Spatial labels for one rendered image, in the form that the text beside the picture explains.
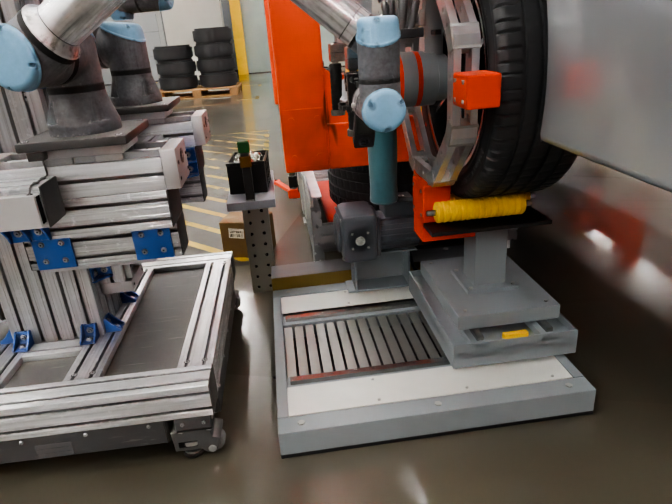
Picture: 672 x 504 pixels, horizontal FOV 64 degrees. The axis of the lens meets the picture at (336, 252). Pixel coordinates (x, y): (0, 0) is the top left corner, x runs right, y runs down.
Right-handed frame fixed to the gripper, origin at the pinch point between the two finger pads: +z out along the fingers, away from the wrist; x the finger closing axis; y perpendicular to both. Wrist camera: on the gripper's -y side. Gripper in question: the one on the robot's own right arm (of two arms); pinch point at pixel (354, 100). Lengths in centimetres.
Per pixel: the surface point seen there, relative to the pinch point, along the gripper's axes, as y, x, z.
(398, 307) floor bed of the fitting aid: -76, -17, 34
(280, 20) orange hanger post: 19, 13, 60
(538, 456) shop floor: -83, -35, -34
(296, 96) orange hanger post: -5, 11, 60
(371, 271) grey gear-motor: -71, -12, 56
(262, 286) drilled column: -81, 31, 73
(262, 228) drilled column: -55, 28, 73
